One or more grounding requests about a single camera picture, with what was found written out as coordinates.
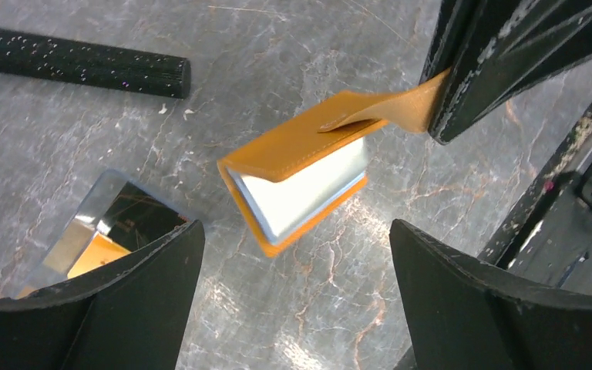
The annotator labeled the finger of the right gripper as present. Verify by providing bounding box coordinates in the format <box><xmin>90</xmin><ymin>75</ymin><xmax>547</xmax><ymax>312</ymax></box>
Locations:
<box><xmin>419</xmin><ymin>0</ymin><xmax>465</xmax><ymax>83</ymax></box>
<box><xmin>428</xmin><ymin>0</ymin><xmax>592</xmax><ymax>144</ymax></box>

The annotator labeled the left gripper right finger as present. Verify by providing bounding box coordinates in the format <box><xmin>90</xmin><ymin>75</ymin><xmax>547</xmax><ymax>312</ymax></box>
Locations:
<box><xmin>389</xmin><ymin>219</ymin><xmax>592</xmax><ymax>369</ymax></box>

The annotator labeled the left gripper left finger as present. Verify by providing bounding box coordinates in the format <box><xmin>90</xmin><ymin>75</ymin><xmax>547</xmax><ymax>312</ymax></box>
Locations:
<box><xmin>0</xmin><ymin>221</ymin><xmax>205</xmax><ymax>369</ymax></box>

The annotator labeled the orange leather card holder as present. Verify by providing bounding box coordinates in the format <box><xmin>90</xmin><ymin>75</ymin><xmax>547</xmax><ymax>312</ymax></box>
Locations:
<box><xmin>217</xmin><ymin>70</ymin><xmax>449</xmax><ymax>257</ymax></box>

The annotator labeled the black card in case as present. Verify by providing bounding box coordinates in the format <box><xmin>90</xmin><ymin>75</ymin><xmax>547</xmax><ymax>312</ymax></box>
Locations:
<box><xmin>15</xmin><ymin>170</ymin><xmax>193</xmax><ymax>298</ymax></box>

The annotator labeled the black glitter cylinder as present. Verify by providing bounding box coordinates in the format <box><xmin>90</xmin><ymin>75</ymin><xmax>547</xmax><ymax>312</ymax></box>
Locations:
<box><xmin>0</xmin><ymin>29</ymin><xmax>191</xmax><ymax>99</ymax></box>

